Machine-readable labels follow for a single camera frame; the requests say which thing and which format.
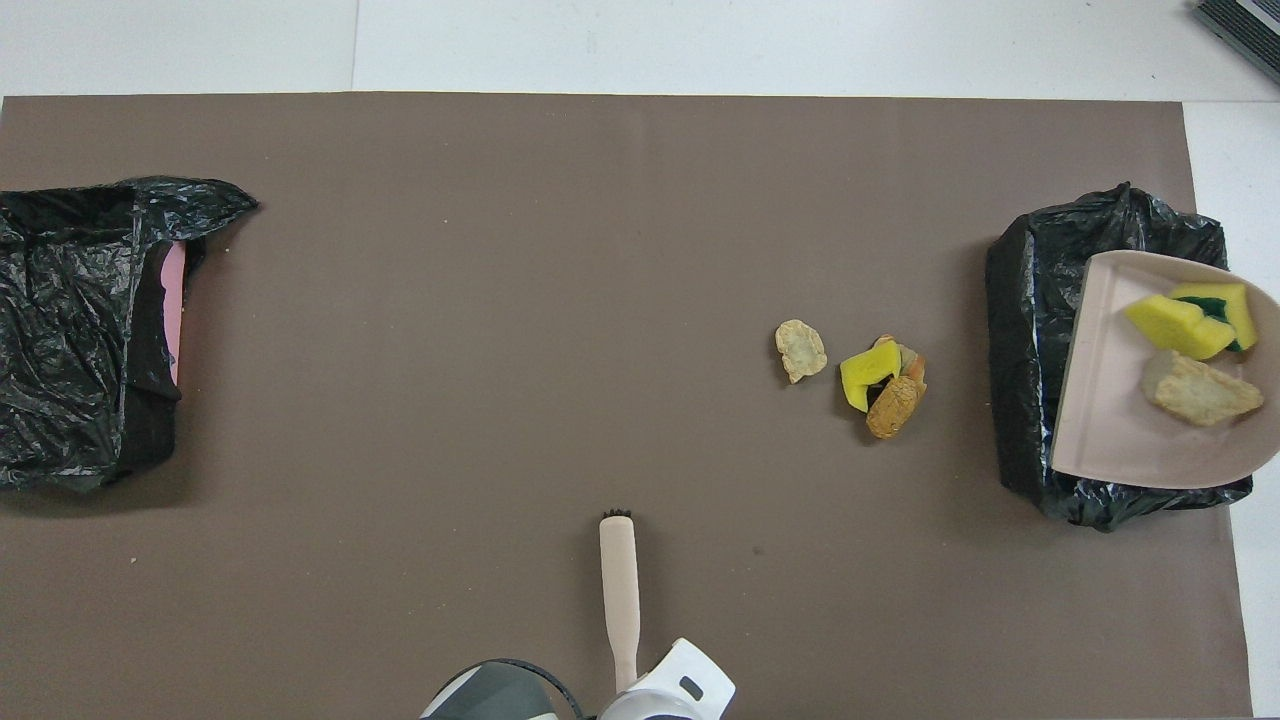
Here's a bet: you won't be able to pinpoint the pale bread piece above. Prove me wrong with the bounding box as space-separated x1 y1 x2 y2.
775 319 829 385

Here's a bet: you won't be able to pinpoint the L-shaped yellow sponge piece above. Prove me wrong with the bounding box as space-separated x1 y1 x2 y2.
839 343 906 414

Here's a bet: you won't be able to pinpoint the black plastic trash bag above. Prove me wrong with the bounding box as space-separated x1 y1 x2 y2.
0 177 260 493

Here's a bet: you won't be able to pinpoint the brown table mat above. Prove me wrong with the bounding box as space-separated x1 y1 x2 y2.
0 92 1253 720

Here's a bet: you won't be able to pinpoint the striped croissant bread piece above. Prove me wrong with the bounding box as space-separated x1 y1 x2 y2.
1141 349 1265 428

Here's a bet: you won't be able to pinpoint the left black-bagged bin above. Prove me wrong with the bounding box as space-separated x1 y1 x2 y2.
985 182 1255 533

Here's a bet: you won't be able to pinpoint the small yellow sponge chunk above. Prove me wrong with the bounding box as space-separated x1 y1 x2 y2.
1124 293 1239 362

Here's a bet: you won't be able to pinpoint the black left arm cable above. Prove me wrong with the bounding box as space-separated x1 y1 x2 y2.
440 657 586 720

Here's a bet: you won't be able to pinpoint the brown bread roll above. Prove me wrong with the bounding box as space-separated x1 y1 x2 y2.
866 374 923 440

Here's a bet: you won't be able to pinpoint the large yellow sponge chunk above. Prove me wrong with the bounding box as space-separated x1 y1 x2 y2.
1168 282 1260 353

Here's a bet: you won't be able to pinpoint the beige hand brush black bristles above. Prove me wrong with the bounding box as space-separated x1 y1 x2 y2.
598 510 641 696

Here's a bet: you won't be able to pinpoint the small orange striped bread piece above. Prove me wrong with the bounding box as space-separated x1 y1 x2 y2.
872 334 928 386

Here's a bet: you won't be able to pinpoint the pink plastic bin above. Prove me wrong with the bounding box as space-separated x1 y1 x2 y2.
160 240 188 386

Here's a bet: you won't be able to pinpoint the grey ribbed device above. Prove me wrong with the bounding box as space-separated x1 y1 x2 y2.
1192 0 1280 86

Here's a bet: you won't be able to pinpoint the beige plastic dustpan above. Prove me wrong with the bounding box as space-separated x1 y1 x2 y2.
1050 249 1280 491

